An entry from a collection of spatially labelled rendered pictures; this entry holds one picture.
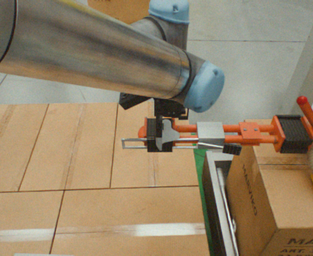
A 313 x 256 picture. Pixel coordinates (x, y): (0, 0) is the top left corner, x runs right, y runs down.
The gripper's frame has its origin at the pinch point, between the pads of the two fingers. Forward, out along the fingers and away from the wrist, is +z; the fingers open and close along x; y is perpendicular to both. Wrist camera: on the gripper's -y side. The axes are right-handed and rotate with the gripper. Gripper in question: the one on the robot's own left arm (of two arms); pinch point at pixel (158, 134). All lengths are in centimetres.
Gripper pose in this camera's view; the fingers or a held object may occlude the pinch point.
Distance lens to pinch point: 78.3
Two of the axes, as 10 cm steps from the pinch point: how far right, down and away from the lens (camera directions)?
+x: 0.0, -7.2, 6.9
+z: 0.0, 6.9, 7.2
